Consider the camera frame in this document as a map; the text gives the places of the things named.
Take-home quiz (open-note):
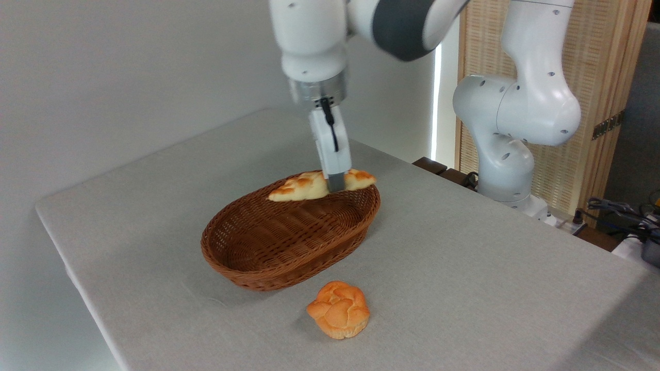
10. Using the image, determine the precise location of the grey tablecloth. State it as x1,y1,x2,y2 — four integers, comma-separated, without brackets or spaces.
35,107,660,371

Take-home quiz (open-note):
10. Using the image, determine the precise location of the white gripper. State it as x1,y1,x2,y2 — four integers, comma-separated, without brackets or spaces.
308,105,353,194

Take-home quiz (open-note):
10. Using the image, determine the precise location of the brown wicker oval basket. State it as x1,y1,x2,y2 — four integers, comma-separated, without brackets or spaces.
200,175,382,293

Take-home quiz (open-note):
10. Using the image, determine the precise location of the long braided bread loaf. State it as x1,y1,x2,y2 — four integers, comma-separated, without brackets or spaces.
268,168,377,203

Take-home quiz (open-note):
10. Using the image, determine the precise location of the black cable bundle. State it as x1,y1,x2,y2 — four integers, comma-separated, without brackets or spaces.
574,197,660,244

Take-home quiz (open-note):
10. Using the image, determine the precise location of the round knotted bread roll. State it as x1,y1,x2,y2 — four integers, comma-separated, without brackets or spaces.
306,280,371,340

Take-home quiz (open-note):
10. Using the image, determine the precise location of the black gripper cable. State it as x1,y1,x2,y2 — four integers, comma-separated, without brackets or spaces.
318,96,341,153

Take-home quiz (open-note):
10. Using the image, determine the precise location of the dark brown wooden board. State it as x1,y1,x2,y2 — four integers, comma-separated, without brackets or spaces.
412,157,480,192

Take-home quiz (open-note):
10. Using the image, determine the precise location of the dark metal screen hinge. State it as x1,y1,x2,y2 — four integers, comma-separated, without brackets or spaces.
591,110,626,141

